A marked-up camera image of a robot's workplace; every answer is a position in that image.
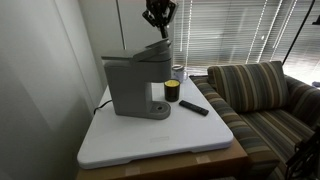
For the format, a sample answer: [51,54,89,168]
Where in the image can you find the black power cord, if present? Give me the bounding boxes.
[92,99,114,116]

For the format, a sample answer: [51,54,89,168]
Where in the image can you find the black metal stand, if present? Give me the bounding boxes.
[284,124,320,180]

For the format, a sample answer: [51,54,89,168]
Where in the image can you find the striped sofa cushion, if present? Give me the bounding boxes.
[207,60,290,114]

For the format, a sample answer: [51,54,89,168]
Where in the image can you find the thin gray wall rod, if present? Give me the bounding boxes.
[115,0,127,52]

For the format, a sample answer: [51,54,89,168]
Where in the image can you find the black thin tripod pole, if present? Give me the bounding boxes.
[281,0,317,65]

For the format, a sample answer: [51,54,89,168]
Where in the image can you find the striped fabric sofa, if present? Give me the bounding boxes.
[189,60,320,180]

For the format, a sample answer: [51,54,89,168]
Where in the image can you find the white window blinds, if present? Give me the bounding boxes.
[173,0,320,85]

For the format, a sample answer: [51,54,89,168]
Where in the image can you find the black remote control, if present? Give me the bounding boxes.
[178,99,210,117]

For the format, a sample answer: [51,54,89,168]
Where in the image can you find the gray coffeemaker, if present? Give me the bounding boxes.
[100,37,174,121]

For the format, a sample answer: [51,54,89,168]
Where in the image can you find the white plastic board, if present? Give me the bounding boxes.
[76,75,235,170]

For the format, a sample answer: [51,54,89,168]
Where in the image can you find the dark candle jar yellow wax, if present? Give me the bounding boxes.
[163,79,182,103]

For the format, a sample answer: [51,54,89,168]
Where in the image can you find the white lidded mug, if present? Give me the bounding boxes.
[171,64,189,84]

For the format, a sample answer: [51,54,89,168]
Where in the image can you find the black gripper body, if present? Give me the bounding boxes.
[145,0,177,26]

